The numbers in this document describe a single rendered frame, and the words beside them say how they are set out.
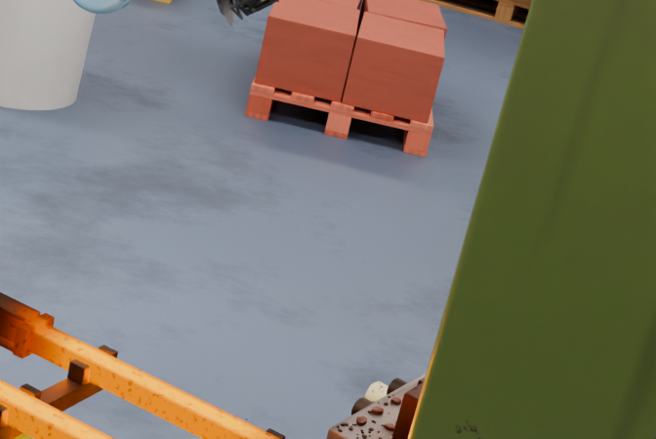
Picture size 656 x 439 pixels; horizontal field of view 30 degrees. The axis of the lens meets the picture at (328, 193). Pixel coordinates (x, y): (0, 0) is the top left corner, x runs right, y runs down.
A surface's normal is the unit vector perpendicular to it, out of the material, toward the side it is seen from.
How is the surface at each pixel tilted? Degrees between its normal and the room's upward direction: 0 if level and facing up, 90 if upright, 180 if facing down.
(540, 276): 90
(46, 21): 94
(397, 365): 0
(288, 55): 90
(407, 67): 90
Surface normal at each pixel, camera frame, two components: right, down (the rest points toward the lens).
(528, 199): -0.56, 0.17
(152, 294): 0.22, -0.91
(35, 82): 0.47, 0.46
